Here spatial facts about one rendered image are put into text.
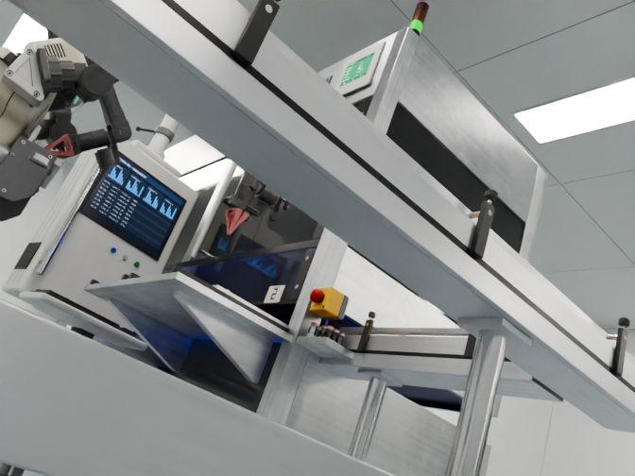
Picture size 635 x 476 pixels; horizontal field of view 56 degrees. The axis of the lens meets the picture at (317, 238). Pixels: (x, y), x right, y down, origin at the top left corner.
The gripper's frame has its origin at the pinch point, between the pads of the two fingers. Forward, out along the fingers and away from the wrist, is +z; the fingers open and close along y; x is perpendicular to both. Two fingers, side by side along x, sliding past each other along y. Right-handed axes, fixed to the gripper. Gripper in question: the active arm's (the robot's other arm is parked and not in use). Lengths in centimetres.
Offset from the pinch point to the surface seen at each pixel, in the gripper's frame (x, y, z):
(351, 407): -12, 53, 33
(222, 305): -9.6, 1.5, 22.9
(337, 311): -21.2, 30.1, 12.3
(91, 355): -92, -53, 54
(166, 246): 92, 19, -16
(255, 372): -2.0, 23.3, 34.0
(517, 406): 216, 490, -84
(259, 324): -10.5, 13.7, 23.1
